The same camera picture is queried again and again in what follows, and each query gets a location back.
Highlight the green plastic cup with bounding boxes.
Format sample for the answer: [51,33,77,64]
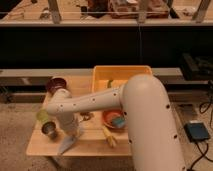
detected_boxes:
[36,109,50,124]

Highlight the yellow plastic bin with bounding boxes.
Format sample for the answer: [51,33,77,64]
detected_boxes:
[92,65,152,92]

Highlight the blue sponge block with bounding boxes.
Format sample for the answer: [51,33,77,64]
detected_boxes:
[111,116,125,128]

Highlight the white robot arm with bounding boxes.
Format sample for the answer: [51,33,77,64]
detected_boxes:
[46,74,186,171]

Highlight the black cable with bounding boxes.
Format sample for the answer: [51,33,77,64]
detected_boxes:
[188,99,213,171]

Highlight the orange bowl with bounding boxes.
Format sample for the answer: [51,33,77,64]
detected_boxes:
[102,110,125,129]

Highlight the light blue towel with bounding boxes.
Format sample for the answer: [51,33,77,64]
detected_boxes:
[58,131,83,155]

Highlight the green item in bin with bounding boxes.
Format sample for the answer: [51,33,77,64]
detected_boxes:
[107,80,113,88]

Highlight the metal cup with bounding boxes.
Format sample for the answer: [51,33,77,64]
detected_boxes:
[41,121,57,139]

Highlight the black foot pedal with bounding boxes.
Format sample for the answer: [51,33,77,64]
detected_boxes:
[184,123,211,142]

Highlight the small red toy food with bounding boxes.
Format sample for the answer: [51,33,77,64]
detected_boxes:
[80,112,94,121]

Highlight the dark red bowl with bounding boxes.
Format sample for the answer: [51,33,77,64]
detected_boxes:
[45,78,67,94]

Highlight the yellow corn cob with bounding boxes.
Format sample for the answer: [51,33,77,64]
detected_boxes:
[102,126,117,148]

